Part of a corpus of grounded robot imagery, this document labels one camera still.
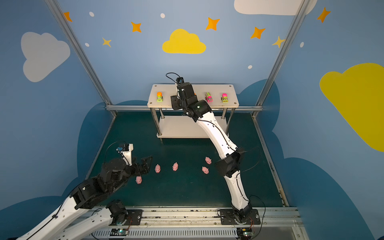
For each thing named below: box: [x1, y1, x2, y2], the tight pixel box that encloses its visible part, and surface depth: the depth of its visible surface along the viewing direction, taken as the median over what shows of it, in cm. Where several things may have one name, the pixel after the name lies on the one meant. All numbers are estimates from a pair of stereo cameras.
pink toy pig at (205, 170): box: [202, 166, 209, 175], surface depth 92 cm
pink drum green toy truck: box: [221, 93, 229, 103], surface depth 80 cm
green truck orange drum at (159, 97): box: [156, 91, 164, 102], surface depth 80 cm
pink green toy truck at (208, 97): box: [205, 92, 214, 103], surface depth 80 cm
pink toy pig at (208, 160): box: [205, 156, 212, 165], surface depth 95 cm
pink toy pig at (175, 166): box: [172, 162, 179, 172], surface depth 92 cm
